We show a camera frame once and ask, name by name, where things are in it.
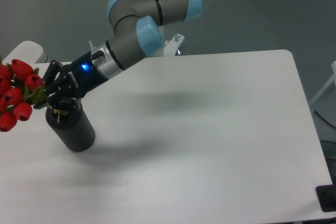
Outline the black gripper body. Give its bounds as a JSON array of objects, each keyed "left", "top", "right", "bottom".
[{"left": 51, "top": 52, "right": 108, "bottom": 98}]

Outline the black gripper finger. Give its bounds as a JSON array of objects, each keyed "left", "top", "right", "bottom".
[
  {"left": 43, "top": 60, "right": 63, "bottom": 93},
  {"left": 33, "top": 92, "right": 79, "bottom": 114}
]

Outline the red tulip bouquet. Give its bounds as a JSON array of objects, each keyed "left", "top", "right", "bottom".
[{"left": 1, "top": 59, "right": 47, "bottom": 132}]

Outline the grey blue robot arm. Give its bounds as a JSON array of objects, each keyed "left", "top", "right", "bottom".
[{"left": 35, "top": 0, "right": 203, "bottom": 111}]

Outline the black ribbed cylindrical vase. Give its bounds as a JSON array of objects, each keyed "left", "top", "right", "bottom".
[{"left": 45, "top": 104, "right": 96, "bottom": 152}]

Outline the white chair seat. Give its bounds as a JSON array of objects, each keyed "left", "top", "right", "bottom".
[{"left": 2, "top": 40, "right": 48, "bottom": 65}]

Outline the black device at table edge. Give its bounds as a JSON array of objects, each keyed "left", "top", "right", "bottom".
[{"left": 316, "top": 185, "right": 335, "bottom": 212}]

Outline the black floor cable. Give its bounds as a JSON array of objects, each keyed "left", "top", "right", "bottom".
[{"left": 314, "top": 110, "right": 336, "bottom": 125}]

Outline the white furniture frame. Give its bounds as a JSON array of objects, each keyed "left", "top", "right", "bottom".
[{"left": 309, "top": 61, "right": 335, "bottom": 110}]

